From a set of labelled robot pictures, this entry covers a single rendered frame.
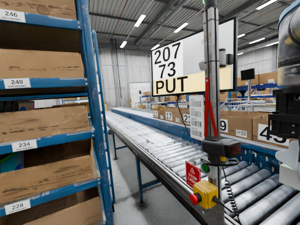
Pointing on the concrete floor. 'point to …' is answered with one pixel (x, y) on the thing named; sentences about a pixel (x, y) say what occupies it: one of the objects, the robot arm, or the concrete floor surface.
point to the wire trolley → (237, 105)
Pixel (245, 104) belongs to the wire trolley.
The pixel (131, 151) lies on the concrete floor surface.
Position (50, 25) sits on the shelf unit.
